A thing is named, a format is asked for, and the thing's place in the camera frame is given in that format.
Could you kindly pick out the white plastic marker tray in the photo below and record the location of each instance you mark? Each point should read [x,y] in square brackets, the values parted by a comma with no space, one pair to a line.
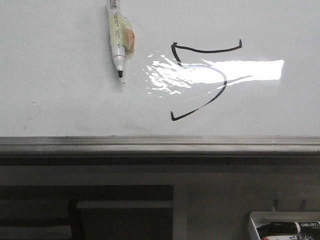
[260,218]

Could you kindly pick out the black capped marker in tray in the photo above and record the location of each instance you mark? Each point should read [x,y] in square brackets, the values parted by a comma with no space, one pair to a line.
[282,228]

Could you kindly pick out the white whiteboard with aluminium frame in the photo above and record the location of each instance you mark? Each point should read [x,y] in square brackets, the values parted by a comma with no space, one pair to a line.
[211,82]

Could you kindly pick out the white taped whiteboard marker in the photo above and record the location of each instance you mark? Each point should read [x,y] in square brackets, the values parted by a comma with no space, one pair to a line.
[121,36]

